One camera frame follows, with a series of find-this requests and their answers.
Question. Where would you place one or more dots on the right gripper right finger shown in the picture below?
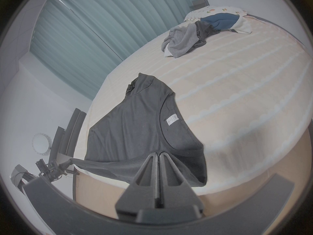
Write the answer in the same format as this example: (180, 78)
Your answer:
(178, 192)

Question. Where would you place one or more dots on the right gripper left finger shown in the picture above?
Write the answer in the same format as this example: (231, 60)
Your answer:
(141, 192)

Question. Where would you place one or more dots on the black T-shirt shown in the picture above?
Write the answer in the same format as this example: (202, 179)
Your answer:
(127, 131)

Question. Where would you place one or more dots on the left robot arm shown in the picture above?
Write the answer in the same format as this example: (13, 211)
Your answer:
(17, 174)

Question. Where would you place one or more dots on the bed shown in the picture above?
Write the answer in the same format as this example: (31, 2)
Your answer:
(232, 82)

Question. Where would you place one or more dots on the pile of clothes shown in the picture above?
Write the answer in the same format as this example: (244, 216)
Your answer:
(181, 43)

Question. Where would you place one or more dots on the round white lamp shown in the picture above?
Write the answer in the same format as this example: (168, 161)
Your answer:
(40, 143)

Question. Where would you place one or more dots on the blue-green curtain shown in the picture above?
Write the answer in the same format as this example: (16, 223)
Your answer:
(68, 57)
(122, 13)

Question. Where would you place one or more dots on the white printed pillow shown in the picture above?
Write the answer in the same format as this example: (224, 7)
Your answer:
(215, 9)

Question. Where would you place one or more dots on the grey bedside table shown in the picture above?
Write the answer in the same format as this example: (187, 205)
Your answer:
(198, 3)

